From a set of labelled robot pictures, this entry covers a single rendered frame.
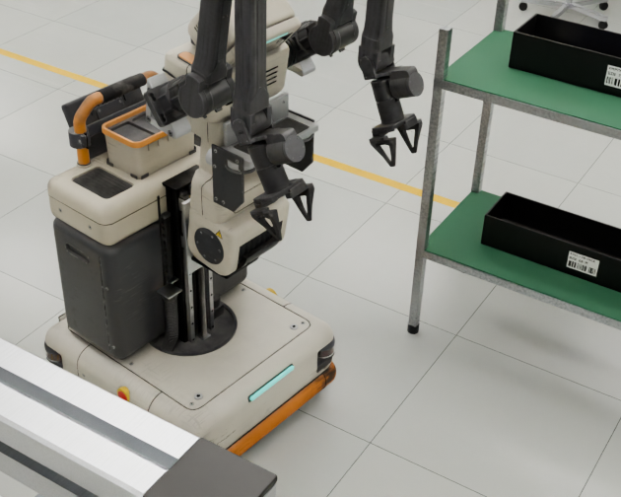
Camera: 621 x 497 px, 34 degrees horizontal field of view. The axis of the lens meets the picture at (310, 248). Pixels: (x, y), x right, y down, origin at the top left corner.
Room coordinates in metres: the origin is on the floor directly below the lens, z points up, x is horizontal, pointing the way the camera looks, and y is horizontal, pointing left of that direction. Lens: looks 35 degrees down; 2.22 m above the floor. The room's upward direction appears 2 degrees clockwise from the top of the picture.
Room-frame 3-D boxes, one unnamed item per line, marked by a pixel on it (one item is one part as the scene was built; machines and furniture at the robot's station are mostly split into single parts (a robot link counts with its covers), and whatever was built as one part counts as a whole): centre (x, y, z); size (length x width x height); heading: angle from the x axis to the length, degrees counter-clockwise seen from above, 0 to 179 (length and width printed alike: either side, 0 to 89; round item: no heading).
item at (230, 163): (2.15, 0.13, 0.99); 0.28 x 0.16 x 0.22; 141
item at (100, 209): (2.39, 0.42, 0.59); 0.55 x 0.34 x 0.83; 141
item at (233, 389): (2.34, 0.35, 0.16); 0.67 x 0.64 x 0.25; 51
